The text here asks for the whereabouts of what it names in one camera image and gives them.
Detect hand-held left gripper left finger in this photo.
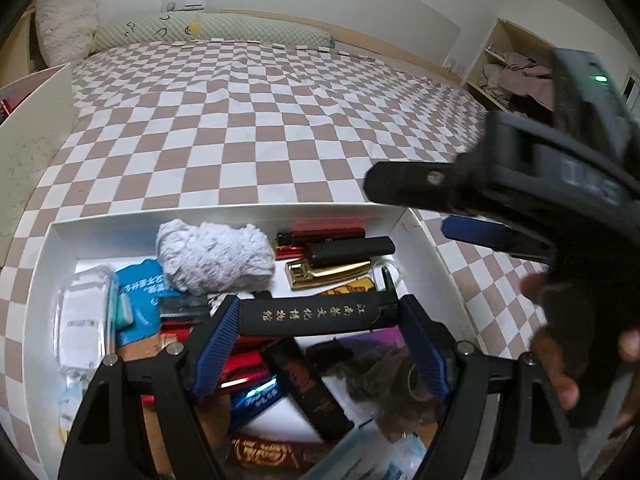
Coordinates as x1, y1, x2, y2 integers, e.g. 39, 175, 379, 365
57, 295, 241, 480

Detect white shallow box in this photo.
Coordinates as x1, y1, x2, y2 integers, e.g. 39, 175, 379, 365
22, 203, 481, 480

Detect shiny blue lighter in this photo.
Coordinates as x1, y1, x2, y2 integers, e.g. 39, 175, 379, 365
230, 382, 286, 433

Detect person's right hand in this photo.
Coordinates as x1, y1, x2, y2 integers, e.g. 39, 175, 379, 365
521, 271, 640, 436

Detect checkered bed sheet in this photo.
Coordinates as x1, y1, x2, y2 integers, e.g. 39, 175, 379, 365
0, 39, 556, 468

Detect clear plastic packet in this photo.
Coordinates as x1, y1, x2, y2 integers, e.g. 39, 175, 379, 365
54, 267, 121, 376

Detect wooden bed frame rail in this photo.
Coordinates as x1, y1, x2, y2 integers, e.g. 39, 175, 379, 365
220, 10, 471, 83

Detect shiny red lighter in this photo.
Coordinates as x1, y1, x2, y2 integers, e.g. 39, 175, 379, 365
220, 350, 273, 396

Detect red gold lighter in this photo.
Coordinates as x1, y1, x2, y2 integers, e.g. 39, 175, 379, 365
322, 282, 376, 301

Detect dark red black lighter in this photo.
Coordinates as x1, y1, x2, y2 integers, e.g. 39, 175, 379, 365
272, 227, 367, 248

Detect wooden bedside shelf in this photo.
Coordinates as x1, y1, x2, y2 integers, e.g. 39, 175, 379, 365
10, 2, 43, 76

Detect purple packet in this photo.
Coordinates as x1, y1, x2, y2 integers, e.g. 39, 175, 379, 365
340, 327, 406, 356

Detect clear pouch with round mirror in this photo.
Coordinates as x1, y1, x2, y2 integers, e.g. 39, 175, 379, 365
345, 347, 441, 441

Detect white cord loop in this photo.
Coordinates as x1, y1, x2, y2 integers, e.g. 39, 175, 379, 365
372, 260, 403, 292

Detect pink clothes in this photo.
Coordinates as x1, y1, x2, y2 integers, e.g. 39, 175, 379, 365
477, 50, 558, 111

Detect matte black lighter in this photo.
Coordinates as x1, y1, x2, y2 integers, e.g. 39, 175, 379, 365
305, 236, 396, 267

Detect grey lace cloth ball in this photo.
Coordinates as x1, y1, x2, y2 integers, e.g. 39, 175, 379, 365
155, 220, 277, 297

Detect wooden cubby shelf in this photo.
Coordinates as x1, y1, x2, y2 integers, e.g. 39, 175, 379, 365
462, 17, 566, 113

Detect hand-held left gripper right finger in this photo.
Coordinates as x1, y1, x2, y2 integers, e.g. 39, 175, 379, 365
397, 294, 583, 480

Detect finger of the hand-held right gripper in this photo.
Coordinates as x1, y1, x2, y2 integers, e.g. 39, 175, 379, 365
364, 160, 483, 213
441, 215, 553, 262

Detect long green pillow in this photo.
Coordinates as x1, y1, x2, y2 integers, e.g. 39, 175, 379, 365
92, 10, 336, 53

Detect black lighter gold characters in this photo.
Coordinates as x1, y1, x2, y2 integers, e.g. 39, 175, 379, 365
237, 290, 401, 337

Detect white deep box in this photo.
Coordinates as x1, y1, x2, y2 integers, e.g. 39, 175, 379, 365
0, 62, 76, 266

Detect pale blue sachet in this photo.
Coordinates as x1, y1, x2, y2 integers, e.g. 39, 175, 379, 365
300, 425, 431, 480

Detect dark grey lighter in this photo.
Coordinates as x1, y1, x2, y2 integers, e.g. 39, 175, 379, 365
159, 294, 213, 318

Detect red gold patterned pack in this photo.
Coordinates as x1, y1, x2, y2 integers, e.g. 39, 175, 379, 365
232, 435, 301, 468

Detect bright blue sachet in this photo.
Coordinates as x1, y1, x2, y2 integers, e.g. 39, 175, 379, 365
112, 258, 181, 346

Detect black lighter red emblem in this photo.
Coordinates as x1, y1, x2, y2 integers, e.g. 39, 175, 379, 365
262, 345, 353, 443

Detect fluffy white pillow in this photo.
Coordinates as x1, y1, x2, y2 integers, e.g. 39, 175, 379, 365
34, 0, 101, 68

